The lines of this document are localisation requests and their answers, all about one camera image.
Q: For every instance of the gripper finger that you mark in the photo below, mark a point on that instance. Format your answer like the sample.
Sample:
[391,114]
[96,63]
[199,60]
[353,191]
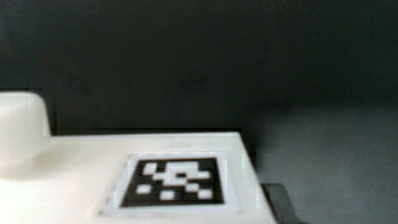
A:
[277,197]

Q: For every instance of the white drawer tray with tag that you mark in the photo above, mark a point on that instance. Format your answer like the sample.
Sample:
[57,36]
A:
[121,179]

